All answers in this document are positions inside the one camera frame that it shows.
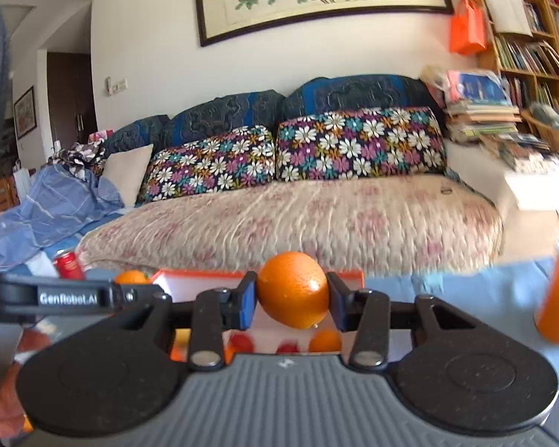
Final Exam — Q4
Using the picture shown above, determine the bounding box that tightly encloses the white pillow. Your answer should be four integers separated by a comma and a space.
100, 144, 154, 208

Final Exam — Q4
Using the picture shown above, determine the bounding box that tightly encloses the light blue tablecloth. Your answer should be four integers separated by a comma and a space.
0, 256, 559, 447

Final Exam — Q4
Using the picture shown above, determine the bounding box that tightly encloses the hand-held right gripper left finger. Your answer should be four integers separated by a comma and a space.
116, 270, 259, 372

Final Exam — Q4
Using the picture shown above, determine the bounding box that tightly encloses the tiny tangerine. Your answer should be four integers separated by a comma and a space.
114, 270, 151, 286

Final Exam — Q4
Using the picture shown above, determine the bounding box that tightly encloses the stack of books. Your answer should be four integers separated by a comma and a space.
421, 67, 553, 173

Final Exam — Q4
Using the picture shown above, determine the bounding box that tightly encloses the small tangerine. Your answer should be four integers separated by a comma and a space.
308, 329, 343, 354

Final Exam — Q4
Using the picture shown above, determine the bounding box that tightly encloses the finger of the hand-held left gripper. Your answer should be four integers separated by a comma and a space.
112, 282, 169, 314

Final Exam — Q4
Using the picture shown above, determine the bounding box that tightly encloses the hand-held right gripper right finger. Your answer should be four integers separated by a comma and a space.
325, 271, 485, 372

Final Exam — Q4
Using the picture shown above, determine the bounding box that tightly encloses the person's left hand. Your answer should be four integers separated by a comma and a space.
0, 328, 52, 439

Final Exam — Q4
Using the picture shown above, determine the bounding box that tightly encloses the orange paper bag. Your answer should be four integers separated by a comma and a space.
448, 0, 489, 56

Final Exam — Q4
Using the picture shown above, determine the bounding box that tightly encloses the blue patterned sofa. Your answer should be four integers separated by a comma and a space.
98, 73, 448, 206

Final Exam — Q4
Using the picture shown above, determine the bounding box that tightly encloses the small framed wall picture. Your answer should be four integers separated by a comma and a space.
13, 86, 38, 140

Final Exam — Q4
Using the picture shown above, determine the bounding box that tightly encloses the orange cardboard box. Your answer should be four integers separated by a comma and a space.
149, 267, 366, 368

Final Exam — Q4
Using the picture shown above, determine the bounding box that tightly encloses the red soda can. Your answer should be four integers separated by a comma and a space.
52, 249, 87, 281

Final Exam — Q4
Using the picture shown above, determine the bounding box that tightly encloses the quilted beige sofa cover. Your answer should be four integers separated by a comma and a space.
77, 174, 504, 275

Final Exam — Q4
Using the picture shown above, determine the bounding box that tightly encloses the dark wooden door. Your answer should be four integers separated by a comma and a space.
45, 51, 98, 150

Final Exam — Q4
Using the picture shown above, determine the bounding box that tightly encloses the black white patterned cloth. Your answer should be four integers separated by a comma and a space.
49, 140, 108, 180

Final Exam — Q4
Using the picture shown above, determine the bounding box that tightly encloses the floral cushion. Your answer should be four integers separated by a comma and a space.
276, 106, 448, 182
137, 125, 277, 203

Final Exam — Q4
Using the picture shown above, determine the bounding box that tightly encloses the wooden bookshelf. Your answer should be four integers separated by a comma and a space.
449, 0, 559, 117

